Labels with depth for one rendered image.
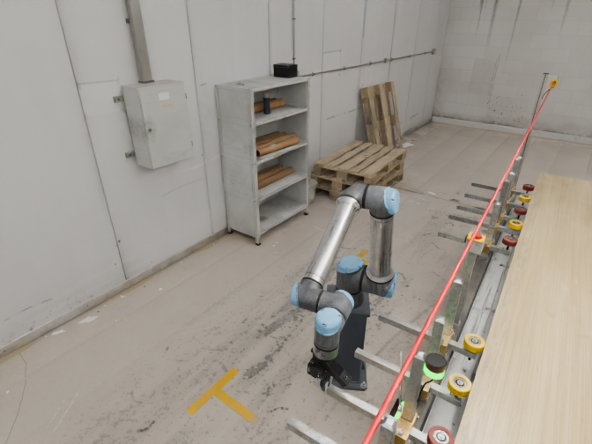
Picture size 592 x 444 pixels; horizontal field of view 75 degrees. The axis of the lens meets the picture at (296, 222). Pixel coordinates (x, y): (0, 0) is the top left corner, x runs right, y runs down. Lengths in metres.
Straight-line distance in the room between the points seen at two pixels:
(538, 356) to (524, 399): 0.25
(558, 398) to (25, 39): 3.19
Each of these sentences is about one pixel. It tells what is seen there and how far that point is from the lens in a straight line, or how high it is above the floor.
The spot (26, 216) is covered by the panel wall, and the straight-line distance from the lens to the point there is 3.12.
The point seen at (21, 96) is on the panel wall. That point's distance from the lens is 2.99.
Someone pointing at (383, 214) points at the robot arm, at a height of 1.31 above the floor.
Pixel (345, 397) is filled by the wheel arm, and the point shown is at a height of 0.86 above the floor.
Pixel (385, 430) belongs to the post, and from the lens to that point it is 1.19.
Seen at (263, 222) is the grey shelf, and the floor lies 0.14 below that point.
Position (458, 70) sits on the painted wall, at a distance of 9.24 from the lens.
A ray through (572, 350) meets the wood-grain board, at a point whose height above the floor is 0.90.
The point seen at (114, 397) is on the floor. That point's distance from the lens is 2.87.
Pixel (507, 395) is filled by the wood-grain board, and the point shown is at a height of 0.90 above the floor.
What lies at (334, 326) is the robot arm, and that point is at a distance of 1.33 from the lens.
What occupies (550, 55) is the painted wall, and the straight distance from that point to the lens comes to 8.93.
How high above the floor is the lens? 2.09
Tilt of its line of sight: 28 degrees down
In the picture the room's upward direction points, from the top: straight up
